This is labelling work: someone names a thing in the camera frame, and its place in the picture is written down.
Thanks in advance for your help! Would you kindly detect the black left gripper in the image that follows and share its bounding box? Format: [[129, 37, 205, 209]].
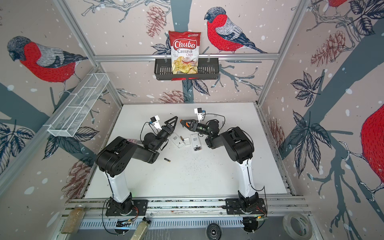
[[153, 118, 177, 152]]

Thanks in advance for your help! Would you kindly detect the white remote control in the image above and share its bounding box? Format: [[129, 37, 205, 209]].
[[170, 133, 185, 149], [190, 134, 202, 151]]

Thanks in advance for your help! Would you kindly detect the orange black screwdriver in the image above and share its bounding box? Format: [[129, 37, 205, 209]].
[[180, 120, 196, 128]]

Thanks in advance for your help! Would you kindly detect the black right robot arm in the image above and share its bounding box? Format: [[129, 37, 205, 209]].
[[180, 119, 268, 216]]

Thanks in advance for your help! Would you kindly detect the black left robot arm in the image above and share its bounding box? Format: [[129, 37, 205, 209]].
[[96, 116, 178, 217]]

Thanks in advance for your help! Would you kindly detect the red cassava chips bag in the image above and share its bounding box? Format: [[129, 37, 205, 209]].
[[169, 31, 201, 74]]

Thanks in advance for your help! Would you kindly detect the black round speaker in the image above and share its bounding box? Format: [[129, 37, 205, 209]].
[[206, 223, 222, 240]]

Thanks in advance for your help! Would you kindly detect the beige powder bottle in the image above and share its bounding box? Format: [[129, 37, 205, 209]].
[[131, 217, 152, 240]]

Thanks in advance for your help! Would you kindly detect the brown grain bottle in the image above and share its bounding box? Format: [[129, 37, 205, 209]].
[[61, 204, 85, 234]]

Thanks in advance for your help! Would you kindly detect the clear tape roll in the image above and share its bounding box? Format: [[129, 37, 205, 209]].
[[283, 213, 313, 240]]

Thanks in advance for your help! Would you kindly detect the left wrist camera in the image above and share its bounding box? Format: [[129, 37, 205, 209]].
[[150, 116, 162, 130]]

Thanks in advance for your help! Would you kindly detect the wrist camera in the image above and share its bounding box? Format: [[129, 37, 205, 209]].
[[194, 108, 206, 122], [150, 116, 162, 130]]

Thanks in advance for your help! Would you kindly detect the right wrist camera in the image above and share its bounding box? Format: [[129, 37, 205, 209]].
[[194, 108, 206, 122]]

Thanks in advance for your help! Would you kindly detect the black wall basket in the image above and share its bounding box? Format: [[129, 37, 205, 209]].
[[154, 58, 220, 81]]

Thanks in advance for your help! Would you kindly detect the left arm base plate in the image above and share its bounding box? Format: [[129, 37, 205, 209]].
[[105, 199, 148, 217]]

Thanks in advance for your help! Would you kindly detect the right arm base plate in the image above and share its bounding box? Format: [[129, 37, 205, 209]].
[[221, 198, 267, 216]]

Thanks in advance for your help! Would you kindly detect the white wire mesh shelf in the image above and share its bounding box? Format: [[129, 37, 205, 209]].
[[48, 73, 110, 137]]

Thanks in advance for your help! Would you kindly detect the aluminium mounting rail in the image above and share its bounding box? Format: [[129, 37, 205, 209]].
[[61, 195, 311, 220]]

